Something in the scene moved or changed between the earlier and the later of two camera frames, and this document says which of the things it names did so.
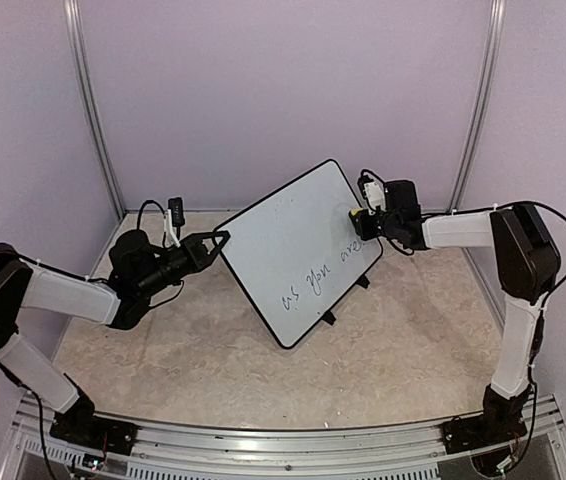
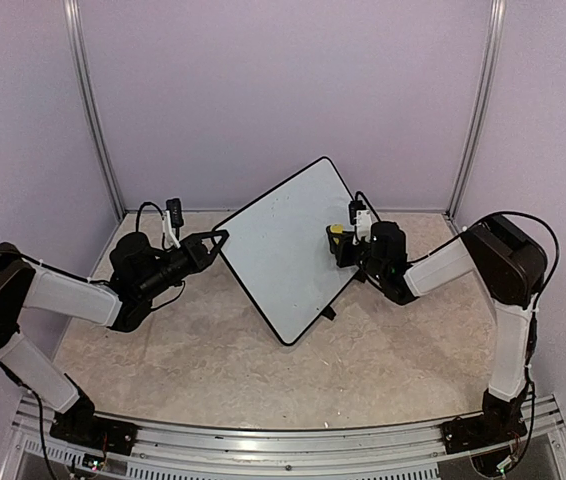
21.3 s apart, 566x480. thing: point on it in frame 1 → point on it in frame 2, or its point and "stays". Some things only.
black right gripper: x=364 y=230 → x=341 y=252
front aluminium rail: x=415 y=452 stays
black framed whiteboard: x=295 y=253 stays
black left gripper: x=198 y=254 stays
